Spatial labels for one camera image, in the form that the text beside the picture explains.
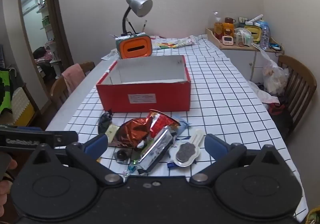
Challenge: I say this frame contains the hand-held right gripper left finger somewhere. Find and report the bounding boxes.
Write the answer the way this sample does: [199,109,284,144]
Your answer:
[31,133,124,186]

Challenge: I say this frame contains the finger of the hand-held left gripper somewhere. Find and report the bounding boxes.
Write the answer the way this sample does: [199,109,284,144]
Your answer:
[41,130,78,149]
[15,125,45,132]

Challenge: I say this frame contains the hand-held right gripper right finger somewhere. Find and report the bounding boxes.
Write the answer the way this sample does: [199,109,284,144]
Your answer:
[189,133,287,186]

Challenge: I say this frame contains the red foil snack packet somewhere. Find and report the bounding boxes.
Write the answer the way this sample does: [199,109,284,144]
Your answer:
[111,117,153,149]

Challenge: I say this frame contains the red printed snack bag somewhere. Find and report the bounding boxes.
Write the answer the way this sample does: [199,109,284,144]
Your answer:
[147,109,181,139]

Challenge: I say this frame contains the silver foil snack packet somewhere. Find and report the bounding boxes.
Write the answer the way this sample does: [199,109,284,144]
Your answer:
[130,126,176,173]

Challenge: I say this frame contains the red cardboard box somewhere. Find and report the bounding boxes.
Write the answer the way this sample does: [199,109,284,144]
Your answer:
[96,54,192,113]

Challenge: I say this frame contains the person's left hand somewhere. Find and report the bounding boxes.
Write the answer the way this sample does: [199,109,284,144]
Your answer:
[0,158,18,206]

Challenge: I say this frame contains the black and clear snack packet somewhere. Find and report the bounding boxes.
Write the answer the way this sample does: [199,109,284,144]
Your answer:
[97,111,121,141]

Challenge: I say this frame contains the yellow and white foam mat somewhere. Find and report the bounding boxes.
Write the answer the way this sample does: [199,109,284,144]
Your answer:
[11,86,36,125]

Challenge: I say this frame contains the small round dark cookie packet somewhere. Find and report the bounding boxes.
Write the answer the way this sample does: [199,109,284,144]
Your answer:
[114,149,132,166]

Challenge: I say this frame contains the white tray of round cookies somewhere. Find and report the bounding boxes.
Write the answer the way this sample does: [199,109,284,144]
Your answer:
[169,140,201,167]

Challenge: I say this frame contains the light blue snack packet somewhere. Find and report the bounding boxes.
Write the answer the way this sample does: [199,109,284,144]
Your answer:
[172,115,192,137]

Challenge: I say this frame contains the small blue-green wrapped candy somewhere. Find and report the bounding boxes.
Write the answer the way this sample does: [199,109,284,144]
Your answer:
[122,166,137,177]

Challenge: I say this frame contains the wooden chair with pink towel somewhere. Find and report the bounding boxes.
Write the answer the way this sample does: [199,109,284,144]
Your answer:
[49,61,96,112]

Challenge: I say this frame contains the green and black vest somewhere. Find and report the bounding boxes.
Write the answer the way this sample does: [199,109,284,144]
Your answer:
[0,68,13,115]

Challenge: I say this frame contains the pink towel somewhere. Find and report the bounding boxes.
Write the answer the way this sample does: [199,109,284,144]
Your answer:
[61,63,86,95]

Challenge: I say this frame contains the white crumpled cloth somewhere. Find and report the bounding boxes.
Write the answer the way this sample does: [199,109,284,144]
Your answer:
[247,80,280,110]

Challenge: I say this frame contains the white cabinet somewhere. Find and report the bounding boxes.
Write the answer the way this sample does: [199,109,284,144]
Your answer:
[221,48,281,82]

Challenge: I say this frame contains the white paper sheet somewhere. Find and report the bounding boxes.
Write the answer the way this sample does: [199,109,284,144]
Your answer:
[101,50,120,61]

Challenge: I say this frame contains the clear plastic bag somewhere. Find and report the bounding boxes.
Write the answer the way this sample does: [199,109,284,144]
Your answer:
[259,47,290,96]

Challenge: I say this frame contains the wooden slatted chair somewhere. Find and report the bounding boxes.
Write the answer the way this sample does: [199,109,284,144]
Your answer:
[271,55,318,140]

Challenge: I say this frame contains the orange tissue box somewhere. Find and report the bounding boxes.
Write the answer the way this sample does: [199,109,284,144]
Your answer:
[115,32,153,60]

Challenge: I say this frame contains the wooden desktop tray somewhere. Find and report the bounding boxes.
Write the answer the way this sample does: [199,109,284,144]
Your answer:
[205,27,285,55]

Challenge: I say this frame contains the clear plastic container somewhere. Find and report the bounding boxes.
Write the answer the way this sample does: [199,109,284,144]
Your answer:
[233,27,253,47]

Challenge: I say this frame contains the colourful printed cloth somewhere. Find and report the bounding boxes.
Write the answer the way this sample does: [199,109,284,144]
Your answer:
[150,35,200,51]

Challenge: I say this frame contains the orange liquid bottle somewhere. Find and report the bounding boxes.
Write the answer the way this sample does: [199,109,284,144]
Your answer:
[213,17,224,40]

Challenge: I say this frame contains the orange thermos with brown lid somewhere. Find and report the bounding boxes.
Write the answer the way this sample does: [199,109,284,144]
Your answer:
[223,17,236,38]

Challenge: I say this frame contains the yellow tissue box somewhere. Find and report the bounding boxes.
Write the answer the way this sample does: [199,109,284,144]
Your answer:
[243,25,263,41]

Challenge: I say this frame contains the clear water bottle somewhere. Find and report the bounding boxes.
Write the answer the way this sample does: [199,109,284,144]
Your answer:
[260,22,271,50]

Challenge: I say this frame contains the clear glass dome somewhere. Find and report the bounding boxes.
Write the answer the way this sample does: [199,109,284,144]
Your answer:
[211,11,225,24]

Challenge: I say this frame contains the white tube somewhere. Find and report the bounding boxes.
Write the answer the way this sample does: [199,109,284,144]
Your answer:
[246,14,264,25]

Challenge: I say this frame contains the grey desk lamp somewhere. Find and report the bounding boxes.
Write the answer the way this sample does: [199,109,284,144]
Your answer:
[121,0,153,36]

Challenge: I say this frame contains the wooden door frame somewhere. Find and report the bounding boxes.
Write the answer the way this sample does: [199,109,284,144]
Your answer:
[17,0,74,83]

